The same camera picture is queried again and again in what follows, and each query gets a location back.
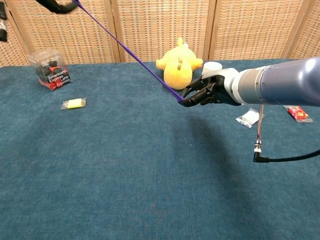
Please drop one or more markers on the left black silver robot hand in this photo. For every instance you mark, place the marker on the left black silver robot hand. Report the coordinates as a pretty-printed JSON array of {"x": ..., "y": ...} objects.
[{"x": 58, "y": 8}]

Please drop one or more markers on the red snack packet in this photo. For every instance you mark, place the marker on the red snack packet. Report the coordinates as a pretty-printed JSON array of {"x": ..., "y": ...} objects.
[{"x": 297, "y": 113}]

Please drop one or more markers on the teal table cloth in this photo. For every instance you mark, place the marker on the teal table cloth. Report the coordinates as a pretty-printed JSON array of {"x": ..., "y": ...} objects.
[{"x": 100, "y": 162}]

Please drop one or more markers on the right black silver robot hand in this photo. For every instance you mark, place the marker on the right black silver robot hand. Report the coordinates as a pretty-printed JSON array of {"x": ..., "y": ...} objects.
[{"x": 212, "y": 85}]

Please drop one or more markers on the woven wooden folding screen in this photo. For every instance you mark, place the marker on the woven wooden folding screen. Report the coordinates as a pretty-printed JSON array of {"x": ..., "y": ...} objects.
[{"x": 155, "y": 25}]

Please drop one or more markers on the clear coffee capsule box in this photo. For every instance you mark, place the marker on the clear coffee capsule box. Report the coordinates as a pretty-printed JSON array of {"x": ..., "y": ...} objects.
[{"x": 51, "y": 72}]

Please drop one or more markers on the yellow plush toy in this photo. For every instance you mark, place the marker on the yellow plush toy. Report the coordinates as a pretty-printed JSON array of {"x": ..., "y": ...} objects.
[{"x": 177, "y": 72}]

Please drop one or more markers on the yellow candy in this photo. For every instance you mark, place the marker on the yellow candy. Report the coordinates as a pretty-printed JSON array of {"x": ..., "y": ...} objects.
[{"x": 74, "y": 103}]

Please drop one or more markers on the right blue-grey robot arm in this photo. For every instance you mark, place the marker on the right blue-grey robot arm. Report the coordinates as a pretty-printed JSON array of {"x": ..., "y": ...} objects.
[{"x": 280, "y": 82}]

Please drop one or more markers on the white candy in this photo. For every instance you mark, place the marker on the white candy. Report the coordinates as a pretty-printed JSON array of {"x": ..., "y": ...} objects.
[{"x": 247, "y": 117}]

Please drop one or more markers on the purple stretchy band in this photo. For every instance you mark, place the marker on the purple stretchy band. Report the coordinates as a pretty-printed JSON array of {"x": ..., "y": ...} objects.
[{"x": 172, "y": 92}]

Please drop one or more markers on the white paper cup stack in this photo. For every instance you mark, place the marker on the white paper cup stack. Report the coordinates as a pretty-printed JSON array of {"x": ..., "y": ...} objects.
[{"x": 212, "y": 66}]

